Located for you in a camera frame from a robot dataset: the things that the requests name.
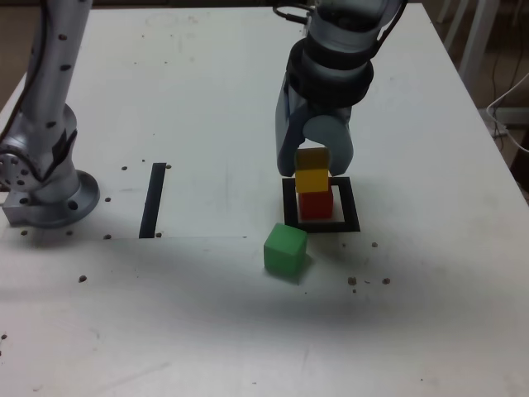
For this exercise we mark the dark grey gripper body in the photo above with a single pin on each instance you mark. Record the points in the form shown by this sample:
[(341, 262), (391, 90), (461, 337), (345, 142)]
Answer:
[(303, 108)]

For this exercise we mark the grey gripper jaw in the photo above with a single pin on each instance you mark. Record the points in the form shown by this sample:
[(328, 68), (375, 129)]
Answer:
[(285, 140), (336, 136)]

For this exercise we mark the yellow cube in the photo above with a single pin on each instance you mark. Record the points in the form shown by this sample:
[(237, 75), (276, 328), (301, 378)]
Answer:
[(312, 180)]

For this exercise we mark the red cube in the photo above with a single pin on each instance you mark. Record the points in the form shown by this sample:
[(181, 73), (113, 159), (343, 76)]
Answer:
[(316, 207)]

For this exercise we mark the green cube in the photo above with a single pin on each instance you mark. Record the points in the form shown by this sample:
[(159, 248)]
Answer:
[(285, 250)]

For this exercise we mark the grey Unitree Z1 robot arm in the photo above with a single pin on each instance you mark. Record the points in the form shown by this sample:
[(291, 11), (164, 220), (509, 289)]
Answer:
[(45, 103)]

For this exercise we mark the black tape square outline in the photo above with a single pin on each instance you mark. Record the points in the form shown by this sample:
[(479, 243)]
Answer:
[(290, 207)]

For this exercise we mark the black tape strip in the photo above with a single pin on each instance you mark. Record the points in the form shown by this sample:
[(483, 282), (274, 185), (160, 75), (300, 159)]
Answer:
[(151, 207)]

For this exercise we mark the white furniture leg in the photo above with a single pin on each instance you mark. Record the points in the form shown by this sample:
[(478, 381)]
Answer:
[(456, 18), (475, 37)]

